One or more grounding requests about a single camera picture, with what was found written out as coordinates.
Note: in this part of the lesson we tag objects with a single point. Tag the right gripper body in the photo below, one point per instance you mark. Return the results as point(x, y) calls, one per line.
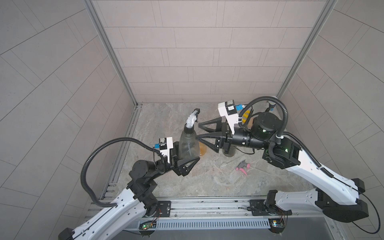
point(228, 128)

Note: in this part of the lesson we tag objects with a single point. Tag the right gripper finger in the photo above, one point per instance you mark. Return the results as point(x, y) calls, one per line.
point(212, 141)
point(213, 126)

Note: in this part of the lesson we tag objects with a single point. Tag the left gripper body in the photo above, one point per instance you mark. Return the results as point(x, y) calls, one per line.
point(173, 157)

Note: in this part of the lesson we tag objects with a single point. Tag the black white spray nozzle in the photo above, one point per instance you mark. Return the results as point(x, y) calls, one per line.
point(193, 117)

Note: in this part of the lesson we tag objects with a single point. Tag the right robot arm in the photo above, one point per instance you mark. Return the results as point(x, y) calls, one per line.
point(335, 196)

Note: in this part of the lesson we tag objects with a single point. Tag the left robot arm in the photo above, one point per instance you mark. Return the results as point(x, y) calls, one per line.
point(135, 201)

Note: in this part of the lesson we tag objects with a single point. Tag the clear spray nozzle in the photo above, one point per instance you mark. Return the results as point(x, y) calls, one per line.
point(229, 163)

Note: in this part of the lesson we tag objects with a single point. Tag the pink grey spray nozzle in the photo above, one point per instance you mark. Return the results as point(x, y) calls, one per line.
point(243, 167)

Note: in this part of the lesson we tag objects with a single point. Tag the orange plastic bottle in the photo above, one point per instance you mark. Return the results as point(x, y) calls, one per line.
point(203, 149)

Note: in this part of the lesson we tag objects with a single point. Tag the dark grey bottle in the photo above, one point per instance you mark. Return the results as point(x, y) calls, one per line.
point(230, 152)

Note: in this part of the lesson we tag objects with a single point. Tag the yellow triangle block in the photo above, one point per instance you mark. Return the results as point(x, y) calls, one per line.
point(245, 116)

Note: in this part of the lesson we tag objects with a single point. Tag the microphone on black stand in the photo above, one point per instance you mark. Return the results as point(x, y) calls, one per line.
point(272, 104)

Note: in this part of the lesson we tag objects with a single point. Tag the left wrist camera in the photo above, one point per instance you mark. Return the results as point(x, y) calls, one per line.
point(164, 146)

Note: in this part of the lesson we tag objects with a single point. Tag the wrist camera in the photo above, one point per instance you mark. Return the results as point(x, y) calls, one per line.
point(229, 110)
point(164, 146)

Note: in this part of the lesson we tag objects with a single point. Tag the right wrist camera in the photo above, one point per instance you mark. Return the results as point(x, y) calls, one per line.
point(229, 110)

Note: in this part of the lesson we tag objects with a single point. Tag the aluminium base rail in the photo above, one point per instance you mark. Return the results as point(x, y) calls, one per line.
point(208, 213)

